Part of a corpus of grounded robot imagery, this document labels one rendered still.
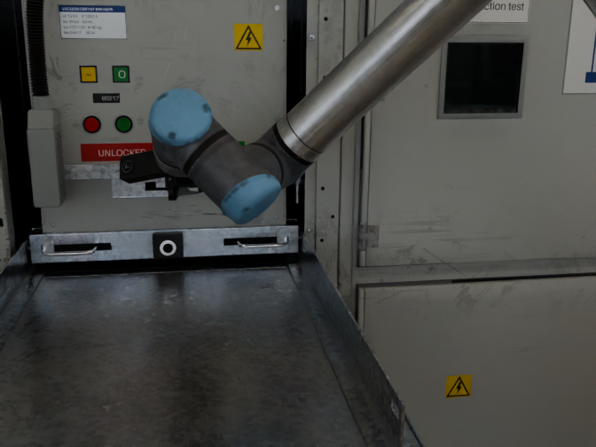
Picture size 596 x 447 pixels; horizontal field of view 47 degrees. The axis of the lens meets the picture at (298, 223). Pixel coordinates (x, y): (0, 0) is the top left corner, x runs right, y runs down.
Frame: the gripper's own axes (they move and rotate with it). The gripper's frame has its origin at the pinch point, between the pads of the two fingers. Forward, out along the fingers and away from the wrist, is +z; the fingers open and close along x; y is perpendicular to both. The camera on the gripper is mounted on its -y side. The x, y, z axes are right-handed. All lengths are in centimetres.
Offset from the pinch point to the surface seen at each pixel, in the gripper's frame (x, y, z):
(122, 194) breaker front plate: 0.7, -9.8, 5.5
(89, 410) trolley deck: -41, -11, -35
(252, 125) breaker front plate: 12.5, 16.3, -1.3
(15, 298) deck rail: -20.2, -28.1, -0.7
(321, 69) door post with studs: 20.2, 29.3, -10.6
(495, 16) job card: 28, 63, -18
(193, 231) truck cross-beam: -6.7, 4.0, 8.5
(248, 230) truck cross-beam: -6.7, 15.3, 8.4
